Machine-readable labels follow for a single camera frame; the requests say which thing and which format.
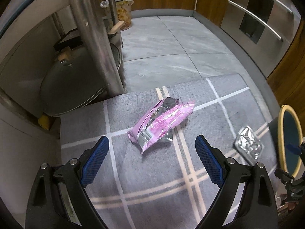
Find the floral trash bin with liner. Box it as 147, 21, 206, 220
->
100, 0, 134, 31

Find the blue bin with yellow rim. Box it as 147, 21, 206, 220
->
268, 105, 303, 177

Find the silver foil blister pack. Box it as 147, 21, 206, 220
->
234, 126, 264, 164

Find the grey striped towel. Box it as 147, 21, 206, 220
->
60, 74, 280, 228

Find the pink snack wrapper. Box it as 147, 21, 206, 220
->
128, 97, 195, 154

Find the stainless steel shelf rack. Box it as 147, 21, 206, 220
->
0, 0, 127, 125

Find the stainless steel oven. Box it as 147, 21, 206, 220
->
221, 0, 301, 77

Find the black wok with wooden handle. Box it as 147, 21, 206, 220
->
53, 21, 125, 52

